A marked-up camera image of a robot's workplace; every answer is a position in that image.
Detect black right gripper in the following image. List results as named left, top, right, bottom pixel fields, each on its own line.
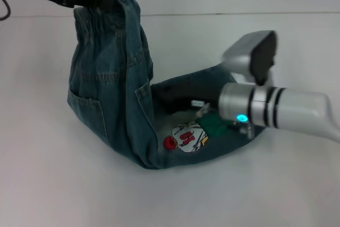
left=164, top=88, right=222, bottom=111

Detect blue denim shorts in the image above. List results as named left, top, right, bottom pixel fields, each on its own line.
left=66, top=0, right=264, bottom=171

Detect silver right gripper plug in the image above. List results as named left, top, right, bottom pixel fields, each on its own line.
left=239, top=122, right=254, bottom=140

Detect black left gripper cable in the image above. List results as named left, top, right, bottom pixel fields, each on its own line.
left=0, top=0, right=12, bottom=22

